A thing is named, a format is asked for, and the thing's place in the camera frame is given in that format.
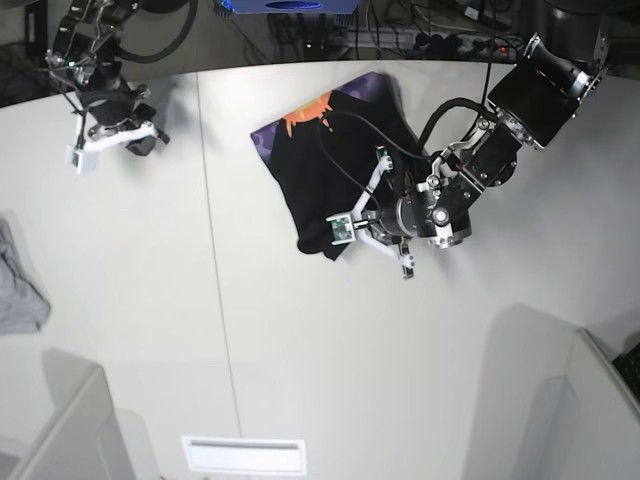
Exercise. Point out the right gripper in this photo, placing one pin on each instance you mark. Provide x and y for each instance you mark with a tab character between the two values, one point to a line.
117	107

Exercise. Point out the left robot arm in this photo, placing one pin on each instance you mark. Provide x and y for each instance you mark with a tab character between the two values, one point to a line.
561	66

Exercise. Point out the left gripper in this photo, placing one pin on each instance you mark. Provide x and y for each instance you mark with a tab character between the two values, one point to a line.
388	221

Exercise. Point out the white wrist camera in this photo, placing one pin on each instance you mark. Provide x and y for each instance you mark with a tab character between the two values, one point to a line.
83	162
342	228

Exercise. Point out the blue box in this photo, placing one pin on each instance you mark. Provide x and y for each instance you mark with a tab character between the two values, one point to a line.
292	6

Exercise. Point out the black keyboard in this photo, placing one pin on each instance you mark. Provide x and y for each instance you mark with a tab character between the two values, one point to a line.
628	366

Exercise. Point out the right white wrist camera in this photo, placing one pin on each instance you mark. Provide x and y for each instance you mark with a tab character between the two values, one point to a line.
83	162

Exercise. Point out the white power strip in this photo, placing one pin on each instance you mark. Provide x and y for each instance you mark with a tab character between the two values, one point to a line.
464	47

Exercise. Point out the grey crumpled cloth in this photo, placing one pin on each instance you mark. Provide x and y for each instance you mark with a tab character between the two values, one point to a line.
23	309

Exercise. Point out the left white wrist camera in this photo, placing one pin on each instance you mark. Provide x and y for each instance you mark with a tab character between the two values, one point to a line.
342	228

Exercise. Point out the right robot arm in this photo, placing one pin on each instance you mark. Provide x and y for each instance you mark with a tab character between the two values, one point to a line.
86	55

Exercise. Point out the black T-shirt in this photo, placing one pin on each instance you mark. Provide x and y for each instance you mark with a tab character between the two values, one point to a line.
323	154

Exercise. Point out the white partition panel left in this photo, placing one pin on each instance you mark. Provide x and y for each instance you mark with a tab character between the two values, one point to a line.
59	421

